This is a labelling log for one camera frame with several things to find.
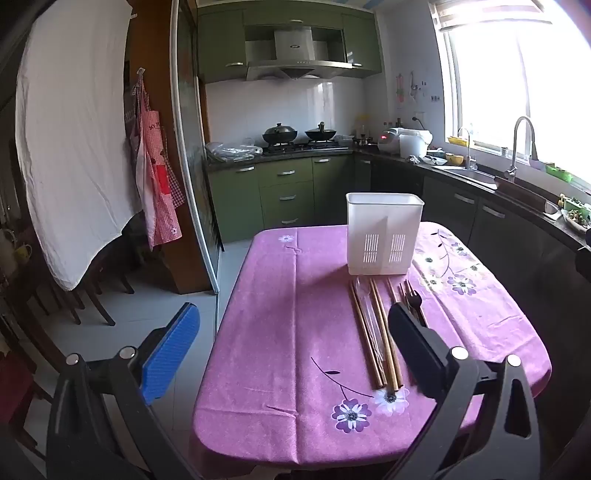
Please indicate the kitchen window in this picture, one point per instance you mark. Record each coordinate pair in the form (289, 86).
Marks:
(531, 78)

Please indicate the green base cabinets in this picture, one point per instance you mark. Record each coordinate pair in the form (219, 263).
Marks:
(281, 194)

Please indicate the clear plastic bag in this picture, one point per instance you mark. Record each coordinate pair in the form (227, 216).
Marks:
(233, 151)

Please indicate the steel range hood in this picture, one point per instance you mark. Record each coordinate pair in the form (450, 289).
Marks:
(295, 50)

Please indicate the white hanging sheet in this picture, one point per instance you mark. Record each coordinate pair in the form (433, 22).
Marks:
(74, 138)

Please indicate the black wok with lid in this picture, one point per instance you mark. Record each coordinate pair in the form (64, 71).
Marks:
(279, 134)

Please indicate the pink printed apron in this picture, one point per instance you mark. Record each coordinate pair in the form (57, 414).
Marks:
(150, 152)

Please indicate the white rice cooker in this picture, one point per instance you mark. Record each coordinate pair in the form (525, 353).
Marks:
(388, 141)

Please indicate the gas stove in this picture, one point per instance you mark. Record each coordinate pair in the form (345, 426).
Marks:
(304, 146)

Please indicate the wall power outlet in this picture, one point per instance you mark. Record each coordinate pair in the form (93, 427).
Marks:
(418, 119)

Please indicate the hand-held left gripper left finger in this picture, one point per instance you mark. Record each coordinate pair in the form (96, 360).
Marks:
(168, 355)

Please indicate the dark base cabinets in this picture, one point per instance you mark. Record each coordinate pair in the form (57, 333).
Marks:
(508, 240)

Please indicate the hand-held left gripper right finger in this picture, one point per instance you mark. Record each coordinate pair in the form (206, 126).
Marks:
(415, 355)

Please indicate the small steel faucet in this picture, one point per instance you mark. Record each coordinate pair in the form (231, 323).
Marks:
(468, 147)

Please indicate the reddish wooden chopstick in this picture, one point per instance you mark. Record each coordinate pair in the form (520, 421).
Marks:
(403, 291)

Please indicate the light wooden chopstick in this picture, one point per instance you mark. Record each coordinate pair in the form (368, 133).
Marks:
(382, 333)
(368, 333)
(392, 290)
(388, 332)
(362, 334)

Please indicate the green wall cabinets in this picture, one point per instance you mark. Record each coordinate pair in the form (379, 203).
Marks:
(219, 41)

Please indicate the purple floral tablecloth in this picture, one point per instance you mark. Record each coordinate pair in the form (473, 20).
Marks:
(286, 323)

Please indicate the yellow bowl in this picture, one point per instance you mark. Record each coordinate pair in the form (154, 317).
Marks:
(455, 160)

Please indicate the white dish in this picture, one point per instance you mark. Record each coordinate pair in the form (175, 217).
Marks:
(436, 160)

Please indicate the green plastic container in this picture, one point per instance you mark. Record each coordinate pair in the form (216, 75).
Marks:
(558, 173)

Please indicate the yellow tray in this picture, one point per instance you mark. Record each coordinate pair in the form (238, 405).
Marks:
(457, 140)

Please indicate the white countertop appliance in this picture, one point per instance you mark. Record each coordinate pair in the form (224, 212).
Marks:
(415, 143)

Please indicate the plate of food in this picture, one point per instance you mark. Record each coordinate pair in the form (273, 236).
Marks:
(577, 214)

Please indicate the steel sink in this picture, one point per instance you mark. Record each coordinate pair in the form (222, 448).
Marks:
(466, 175)

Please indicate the wall hanging decorations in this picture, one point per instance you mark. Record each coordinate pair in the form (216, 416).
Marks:
(406, 90)

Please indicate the dark fork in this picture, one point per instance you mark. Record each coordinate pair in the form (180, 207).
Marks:
(415, 302)

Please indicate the red checkered apron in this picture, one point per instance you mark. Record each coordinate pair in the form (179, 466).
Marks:
(173, 184)

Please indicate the dark wooden chair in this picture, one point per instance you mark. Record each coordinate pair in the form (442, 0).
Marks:
(99, 295)

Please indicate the black open wok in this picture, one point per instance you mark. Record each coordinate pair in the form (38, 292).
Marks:
(321, 134)

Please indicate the glass sliding door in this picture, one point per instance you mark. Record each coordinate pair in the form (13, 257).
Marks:
(189, 161)

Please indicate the brown wooden partition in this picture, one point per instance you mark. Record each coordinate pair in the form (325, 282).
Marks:
(157, 46)

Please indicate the tall steel faucet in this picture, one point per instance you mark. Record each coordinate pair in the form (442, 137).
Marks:
(513, 152)

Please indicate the white plastic utensil holder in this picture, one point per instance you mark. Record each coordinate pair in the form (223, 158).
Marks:
(369, 217)

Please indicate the translucent plastic spoon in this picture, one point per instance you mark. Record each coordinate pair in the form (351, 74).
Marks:
(371, 314)

